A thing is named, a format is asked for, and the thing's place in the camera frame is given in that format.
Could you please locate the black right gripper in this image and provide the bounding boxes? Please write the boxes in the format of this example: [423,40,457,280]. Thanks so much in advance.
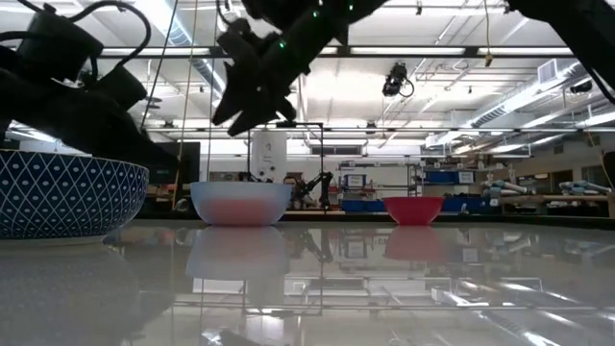
[211,26,319,137]

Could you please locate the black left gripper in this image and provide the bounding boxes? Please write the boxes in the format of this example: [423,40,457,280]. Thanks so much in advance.
[0,45,181,170]

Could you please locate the black monitor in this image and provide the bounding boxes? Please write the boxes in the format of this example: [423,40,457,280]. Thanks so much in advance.
[147,140,202,186]

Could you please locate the white cylindrical appliance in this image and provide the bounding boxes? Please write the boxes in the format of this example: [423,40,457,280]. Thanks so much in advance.
[250,130,288,185]

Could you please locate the pale white bowl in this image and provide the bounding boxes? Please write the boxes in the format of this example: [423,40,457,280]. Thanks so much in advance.
[189,181,294,228]

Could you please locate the blue white patterned bowl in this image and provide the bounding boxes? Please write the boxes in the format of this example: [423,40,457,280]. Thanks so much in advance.
[0,149,151,240]

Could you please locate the blue storage bin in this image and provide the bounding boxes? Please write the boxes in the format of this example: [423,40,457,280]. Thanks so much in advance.
[424,169,478,185]
[341,198,386,213]

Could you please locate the red bowl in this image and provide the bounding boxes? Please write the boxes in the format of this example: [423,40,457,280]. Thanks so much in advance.
[382,195,447,227]

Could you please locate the white ceiling air vent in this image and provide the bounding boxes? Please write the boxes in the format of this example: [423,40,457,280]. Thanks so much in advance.
[537,58,559,86]

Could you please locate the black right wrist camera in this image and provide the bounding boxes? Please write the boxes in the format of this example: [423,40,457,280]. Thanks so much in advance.
[215,17,281,55]

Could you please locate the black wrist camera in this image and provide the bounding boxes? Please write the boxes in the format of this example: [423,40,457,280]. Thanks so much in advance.
[215,17,281,55]
[15,8,105,84]

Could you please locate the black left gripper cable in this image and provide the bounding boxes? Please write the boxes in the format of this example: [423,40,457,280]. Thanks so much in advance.
[0,0,153,68]

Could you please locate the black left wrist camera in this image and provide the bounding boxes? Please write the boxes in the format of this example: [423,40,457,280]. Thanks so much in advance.
[15,8,105,84]

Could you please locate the black overhead camera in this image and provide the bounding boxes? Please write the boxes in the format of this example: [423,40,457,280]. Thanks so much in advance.
[381,62,416,99]

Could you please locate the black overhead frame beam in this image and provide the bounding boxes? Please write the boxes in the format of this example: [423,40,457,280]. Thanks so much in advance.
[99,44,576,61]

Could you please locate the yellow hanging cable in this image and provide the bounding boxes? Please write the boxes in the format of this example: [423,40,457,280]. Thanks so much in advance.
[481,0,495,68]

